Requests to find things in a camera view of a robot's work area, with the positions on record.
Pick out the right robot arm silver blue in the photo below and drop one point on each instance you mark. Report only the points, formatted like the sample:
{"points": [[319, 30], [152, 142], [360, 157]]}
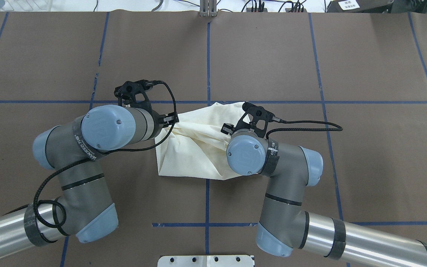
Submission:
{"points": [[385, 181]]}

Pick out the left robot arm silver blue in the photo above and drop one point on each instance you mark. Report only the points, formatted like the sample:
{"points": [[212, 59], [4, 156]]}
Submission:
{"points": [[75, 199]]}

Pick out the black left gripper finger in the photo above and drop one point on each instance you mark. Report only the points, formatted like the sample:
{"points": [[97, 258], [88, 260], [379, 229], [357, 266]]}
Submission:
{"points": [[170, 119]]}

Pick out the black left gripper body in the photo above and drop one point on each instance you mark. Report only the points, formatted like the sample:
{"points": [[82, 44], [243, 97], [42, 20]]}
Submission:
{"points": [[157, 122]]}

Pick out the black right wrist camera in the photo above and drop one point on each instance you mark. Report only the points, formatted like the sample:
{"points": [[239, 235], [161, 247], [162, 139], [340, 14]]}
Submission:
{"points": [[258, 113]]}

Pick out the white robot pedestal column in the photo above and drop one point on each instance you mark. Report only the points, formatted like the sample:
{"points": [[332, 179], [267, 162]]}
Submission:
{"points": [[207, 261]]}

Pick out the white long-sleeve cat shirt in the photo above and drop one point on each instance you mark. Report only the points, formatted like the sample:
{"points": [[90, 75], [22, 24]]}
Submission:
{"points": [[196, 147]]}

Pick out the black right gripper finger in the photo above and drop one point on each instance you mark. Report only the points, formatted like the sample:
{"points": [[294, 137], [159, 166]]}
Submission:
{"points": [[228, 129]]}

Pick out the aluminium frame post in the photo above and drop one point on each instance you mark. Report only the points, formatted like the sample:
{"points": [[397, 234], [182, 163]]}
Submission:
{"points": [[208, 8]]}

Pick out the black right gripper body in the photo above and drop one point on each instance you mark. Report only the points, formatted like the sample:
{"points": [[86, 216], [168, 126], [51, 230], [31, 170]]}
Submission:
{"points": [[227, 129]]}

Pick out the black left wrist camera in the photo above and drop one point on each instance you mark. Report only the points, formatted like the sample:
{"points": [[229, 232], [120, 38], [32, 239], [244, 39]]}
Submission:
{"points": [[134, 94]]}

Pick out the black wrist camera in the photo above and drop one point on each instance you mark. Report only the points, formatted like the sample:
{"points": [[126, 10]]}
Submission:
{"points": [[134, 94], [258, 113]]}

